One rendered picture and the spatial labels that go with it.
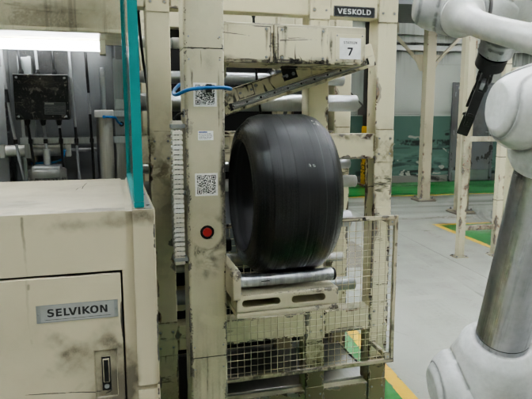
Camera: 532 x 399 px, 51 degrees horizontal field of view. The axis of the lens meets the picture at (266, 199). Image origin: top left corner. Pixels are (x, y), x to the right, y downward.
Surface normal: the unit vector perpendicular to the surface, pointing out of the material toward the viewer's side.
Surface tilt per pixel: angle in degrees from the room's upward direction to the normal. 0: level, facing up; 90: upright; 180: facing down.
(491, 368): 75
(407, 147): 90
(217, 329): 90
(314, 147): 51
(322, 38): 90
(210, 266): 90
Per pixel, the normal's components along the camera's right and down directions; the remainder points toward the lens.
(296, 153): 0.22, -0.45
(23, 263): 0.27, 0.14
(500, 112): -0.99, -0.06
